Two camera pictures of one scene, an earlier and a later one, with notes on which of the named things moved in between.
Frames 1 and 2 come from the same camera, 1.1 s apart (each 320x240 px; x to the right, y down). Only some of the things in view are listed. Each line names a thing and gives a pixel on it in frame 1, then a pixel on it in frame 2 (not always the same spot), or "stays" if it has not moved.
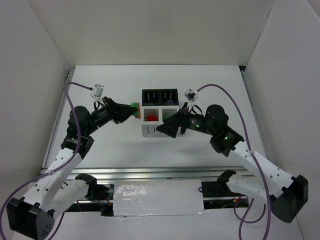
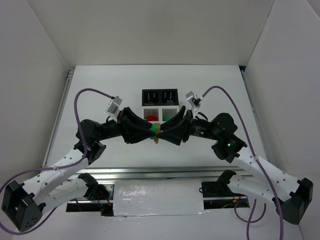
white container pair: (152, 117) stays
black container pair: (160, 97) stays
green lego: (134, 104) -> (155, 127)
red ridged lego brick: (151, 118) stays
